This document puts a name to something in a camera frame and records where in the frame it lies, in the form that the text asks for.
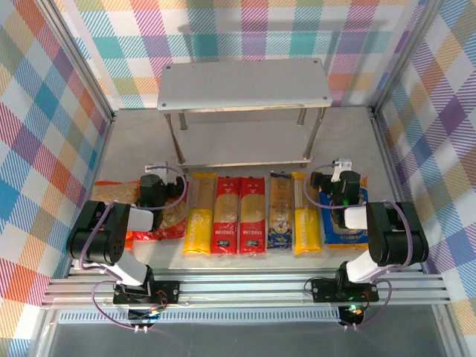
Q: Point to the red macaroni bag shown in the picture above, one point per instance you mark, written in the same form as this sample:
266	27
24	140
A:
175	219

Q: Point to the orange pasta bag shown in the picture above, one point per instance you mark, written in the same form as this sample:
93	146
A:
115	193

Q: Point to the blue yellow pasta bag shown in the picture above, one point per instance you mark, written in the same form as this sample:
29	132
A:
334	236

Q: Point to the yellow spaghetti pack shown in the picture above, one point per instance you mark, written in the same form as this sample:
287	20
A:
199	223
306	223

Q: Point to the blue brown spaghetti pack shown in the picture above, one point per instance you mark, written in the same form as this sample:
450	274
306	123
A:
280	215

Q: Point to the red spaghetti pack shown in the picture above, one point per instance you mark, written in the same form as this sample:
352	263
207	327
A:
253	223
226	223

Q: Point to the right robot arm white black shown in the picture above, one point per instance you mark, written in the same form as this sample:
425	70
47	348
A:
390	230

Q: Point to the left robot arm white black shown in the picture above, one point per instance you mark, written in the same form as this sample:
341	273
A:
96	230

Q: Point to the two-tier metal shelf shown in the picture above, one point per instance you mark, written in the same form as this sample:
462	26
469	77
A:
241	85

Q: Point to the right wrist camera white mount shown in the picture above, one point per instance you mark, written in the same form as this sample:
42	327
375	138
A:
341	165

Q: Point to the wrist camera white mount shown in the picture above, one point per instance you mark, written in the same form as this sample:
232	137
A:
341	165
158	165

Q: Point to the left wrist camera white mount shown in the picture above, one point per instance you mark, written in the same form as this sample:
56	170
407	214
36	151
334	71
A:
158	165

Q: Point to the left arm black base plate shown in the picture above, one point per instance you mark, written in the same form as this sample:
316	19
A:
171	292

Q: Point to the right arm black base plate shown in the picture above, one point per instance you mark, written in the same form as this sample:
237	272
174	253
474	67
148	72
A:
323	292

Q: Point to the aluminium mounting rail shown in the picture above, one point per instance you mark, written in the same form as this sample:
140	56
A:
241	292

